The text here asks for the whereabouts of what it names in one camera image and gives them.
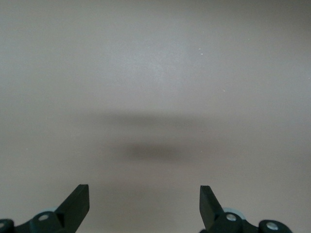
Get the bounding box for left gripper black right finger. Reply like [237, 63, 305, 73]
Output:
[199, 185, 262, 233]

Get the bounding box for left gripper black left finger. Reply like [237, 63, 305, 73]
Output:
[14, 184, 90, 233]

